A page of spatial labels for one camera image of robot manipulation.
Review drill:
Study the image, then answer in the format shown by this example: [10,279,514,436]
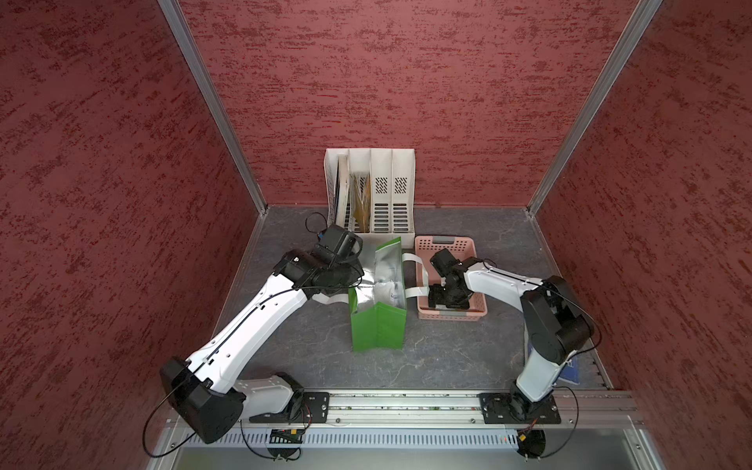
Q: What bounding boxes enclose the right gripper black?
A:
[427,281,469,309]

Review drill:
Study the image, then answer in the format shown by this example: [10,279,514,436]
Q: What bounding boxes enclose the pink perforated plastic basket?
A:
[414,235,488,321]

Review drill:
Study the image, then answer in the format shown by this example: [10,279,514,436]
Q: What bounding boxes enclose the green insulated delivery bag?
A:
[313,234,429,353]

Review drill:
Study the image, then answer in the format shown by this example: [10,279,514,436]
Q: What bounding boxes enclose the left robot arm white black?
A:
[160,225,364,444]

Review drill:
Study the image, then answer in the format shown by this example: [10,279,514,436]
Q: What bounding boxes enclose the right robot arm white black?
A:
[428,249,595,421]

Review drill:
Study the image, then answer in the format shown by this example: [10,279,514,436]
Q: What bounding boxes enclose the white folder in organizer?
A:
[335,154,351,228]

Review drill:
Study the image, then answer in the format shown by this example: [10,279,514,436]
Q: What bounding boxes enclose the white file organizer rack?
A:
[324,148,416,249]

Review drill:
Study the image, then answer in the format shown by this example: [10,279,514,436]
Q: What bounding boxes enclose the blue paperback book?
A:
[557,354,581,385]

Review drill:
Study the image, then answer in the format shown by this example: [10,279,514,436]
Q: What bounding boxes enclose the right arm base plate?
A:
[478,393,561,426]

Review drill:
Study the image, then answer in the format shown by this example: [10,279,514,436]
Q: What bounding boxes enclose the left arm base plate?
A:
[247,392,330,425]

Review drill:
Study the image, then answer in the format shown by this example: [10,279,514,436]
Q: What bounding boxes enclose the aluminium mounting rail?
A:
[210,388,645,436]

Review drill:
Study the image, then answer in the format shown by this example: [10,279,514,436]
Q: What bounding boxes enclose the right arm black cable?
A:
[516,384,583,460]

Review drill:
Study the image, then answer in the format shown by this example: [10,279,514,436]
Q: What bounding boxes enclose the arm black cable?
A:
[516,384,583,460]
[141,387,201,459]

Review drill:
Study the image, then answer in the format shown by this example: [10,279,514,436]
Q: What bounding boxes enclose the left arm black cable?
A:
[141,387,201,459]

